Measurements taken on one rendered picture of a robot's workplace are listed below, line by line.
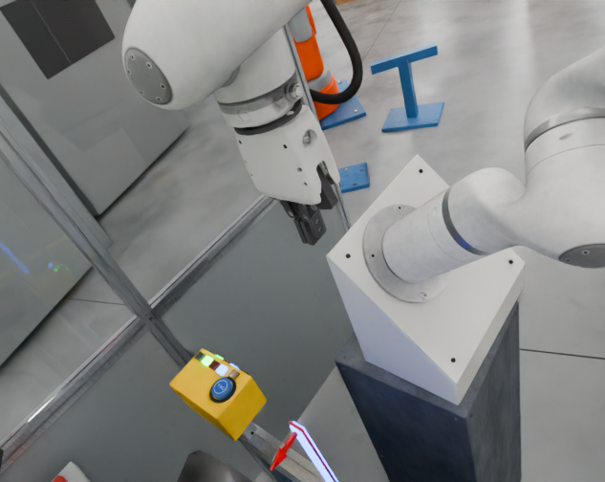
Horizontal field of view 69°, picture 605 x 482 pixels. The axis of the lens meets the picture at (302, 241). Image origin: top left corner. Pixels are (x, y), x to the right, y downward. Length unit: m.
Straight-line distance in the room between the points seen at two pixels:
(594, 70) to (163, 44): 0.39
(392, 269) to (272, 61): 0.49
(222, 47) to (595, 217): 0.38
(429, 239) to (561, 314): 1.60
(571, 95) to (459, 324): 0.47
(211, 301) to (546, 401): 1.32
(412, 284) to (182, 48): 0.61
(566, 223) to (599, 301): 1.81
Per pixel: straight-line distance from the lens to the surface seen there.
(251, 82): 0.42
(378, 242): 0.82
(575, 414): 2.01
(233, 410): 0.90
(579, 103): 0.58
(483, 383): 0.97
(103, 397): 1.35
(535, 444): 1.94
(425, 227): 0.71
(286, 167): 0.46
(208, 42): 0.32
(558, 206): 0.53
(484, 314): 0.93
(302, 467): 1.03
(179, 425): 1.56
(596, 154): 0.55
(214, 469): 0.67
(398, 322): 0.81
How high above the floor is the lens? 1.75
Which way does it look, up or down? 37 degrees down
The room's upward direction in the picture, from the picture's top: 23 degrees counter-clockwise
